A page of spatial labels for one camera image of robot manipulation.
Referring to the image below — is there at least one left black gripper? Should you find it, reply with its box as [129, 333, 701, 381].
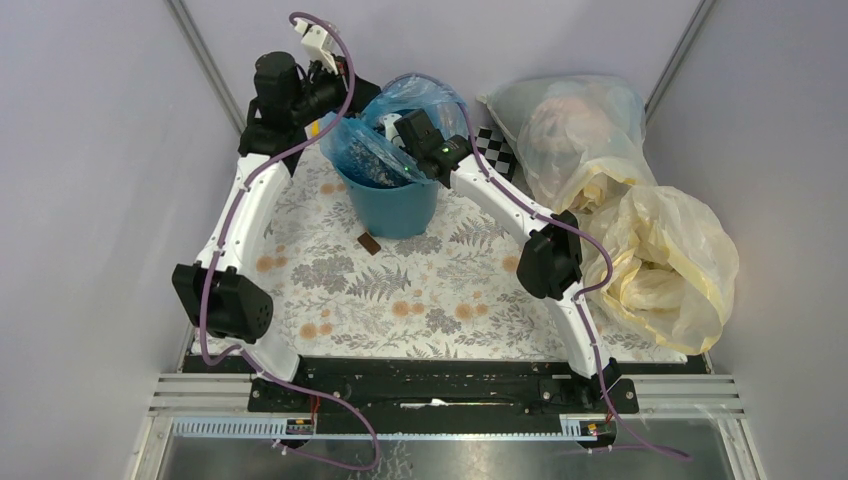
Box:
[289, 52, 381, 126]

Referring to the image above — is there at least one blue plastic trash bag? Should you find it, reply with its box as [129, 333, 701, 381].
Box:
[318, 73, 468, 188]

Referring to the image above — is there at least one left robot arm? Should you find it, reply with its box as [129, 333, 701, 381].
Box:
[172, 52, 380, 411]

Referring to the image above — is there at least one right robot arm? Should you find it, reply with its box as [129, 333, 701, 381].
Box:
[386, 109, 614, 412]

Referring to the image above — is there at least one teal plastic trash bin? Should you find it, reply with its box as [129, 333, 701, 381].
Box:
[334, 109, 442, 241]

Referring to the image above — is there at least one clear stuffed trash bag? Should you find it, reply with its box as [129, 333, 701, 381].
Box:
[478, 75, 656, 213]

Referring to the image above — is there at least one yellow plastic trash bag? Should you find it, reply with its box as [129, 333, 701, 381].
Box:
[567, 176, 739, 355]

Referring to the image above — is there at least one black white checkerboard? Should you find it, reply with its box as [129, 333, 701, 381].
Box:
[476, 127, 518, 182]

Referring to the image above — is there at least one brown wooden block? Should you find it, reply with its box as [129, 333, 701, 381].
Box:
[357, 232, 382, 256]

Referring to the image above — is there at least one floral table mat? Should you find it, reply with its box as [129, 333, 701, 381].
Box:
[190, 124, 687, 363]

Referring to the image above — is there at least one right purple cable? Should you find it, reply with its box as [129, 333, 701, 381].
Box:
[397, 72, 694, 463]

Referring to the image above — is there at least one purple cable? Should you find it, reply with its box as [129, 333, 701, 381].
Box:
[197, 11, 382, 473]
[397, 72, 694, 463]

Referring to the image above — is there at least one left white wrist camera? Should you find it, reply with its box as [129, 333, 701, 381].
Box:
[294, 18, 339, 75]

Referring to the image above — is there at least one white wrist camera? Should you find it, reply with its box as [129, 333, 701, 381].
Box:
[378, 113, 405, 148]
[294, 18, 339, 75]

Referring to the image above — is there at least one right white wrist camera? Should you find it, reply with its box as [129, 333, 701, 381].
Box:
[378, 113, 405, 148]

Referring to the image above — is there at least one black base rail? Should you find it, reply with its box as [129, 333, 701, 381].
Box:
[154, 356, 708, 442]

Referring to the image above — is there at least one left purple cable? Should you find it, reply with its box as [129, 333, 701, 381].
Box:
[197, 11, 382, 473]

